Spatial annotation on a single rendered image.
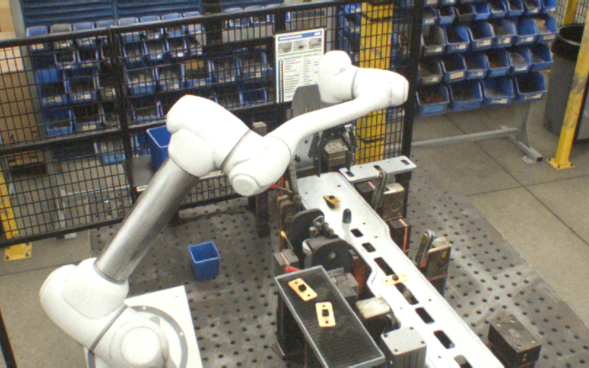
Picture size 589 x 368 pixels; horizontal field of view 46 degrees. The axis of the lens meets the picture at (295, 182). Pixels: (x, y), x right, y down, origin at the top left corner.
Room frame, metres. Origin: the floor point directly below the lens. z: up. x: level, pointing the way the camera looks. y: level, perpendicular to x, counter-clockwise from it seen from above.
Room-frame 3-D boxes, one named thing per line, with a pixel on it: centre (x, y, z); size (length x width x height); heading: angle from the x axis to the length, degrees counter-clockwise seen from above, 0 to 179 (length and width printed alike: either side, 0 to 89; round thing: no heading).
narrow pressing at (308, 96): (2.31, -0.04, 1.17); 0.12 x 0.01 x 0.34; 111
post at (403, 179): (2.34, -0.43, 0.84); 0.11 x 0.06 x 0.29; 111
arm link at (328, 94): (2.05, -0.14, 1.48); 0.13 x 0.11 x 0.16; 67
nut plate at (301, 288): (1.39, -0.02, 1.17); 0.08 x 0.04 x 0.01; 32
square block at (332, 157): (2.36, -0.15, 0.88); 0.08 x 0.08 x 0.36; 21
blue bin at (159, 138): (2.32, 0.39, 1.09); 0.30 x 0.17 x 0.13; 118
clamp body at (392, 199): (2.08, -0.34, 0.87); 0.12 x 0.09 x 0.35; 111
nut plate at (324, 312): (1.29, -0.07, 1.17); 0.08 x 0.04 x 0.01; 5
